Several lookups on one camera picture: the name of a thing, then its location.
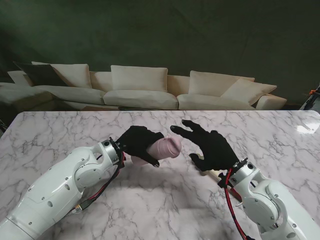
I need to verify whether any sponge cup brush red handle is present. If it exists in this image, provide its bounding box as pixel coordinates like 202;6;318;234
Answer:
196;153;243;201

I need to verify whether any red black left arm cable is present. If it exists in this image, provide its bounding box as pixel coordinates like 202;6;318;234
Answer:
72;152;128;214

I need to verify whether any red black right arm cable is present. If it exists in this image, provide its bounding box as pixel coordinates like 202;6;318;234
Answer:
219;168;252;240

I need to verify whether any wide rectangular cream cushion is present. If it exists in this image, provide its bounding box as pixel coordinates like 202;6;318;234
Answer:
110;64;169;93

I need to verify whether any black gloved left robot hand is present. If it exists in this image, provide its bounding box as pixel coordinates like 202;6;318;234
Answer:
116;125;166;168

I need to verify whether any dark brown cushion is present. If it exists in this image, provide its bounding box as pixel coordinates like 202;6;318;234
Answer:
12;61;68;88

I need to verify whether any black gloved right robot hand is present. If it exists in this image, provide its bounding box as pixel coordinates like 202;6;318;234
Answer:
169;119;240;173

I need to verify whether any stand with orange clamp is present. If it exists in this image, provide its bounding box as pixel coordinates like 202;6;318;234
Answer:
298;84;320;111

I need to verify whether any red black arm cable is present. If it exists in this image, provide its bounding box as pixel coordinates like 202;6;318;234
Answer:
219;168;252;240
72;152;128;214

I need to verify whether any cream cushion behind dark cushion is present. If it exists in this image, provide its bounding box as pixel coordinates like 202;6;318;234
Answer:
31;61;93;90

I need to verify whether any pink thermos lid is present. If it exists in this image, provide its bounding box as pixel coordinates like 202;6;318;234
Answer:
162;136;182;160

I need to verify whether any cream fabric sofa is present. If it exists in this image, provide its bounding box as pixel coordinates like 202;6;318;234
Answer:
0;61;288;112

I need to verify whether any tilted small cream cushion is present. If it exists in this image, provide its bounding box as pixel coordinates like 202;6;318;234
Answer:
220;77;278;106

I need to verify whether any pink thermos bottle body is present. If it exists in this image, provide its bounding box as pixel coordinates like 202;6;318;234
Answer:
131;138;167;166

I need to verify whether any large cream cushion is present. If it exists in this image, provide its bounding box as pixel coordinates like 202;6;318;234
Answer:
187;70;256;97

